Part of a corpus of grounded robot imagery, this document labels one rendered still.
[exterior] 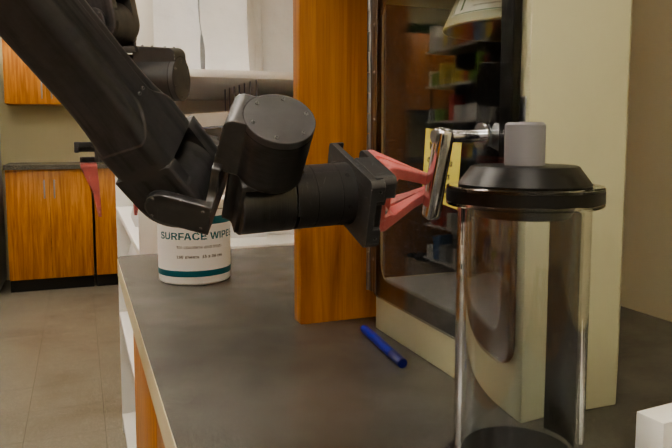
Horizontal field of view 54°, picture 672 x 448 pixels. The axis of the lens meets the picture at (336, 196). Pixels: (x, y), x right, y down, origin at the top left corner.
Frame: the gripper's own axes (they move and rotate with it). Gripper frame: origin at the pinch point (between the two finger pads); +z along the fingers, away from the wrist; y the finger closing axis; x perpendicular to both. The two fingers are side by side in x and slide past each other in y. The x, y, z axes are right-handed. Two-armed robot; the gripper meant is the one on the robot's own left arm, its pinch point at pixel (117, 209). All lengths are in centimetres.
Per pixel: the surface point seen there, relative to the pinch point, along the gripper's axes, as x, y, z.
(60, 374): 259, -19, 109
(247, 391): -29.1, 10.6, 16.3
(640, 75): -15, 75, -18
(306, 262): -8.3, 24.0, 7.6
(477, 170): -55, 21, -7
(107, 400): 216, 2, 109
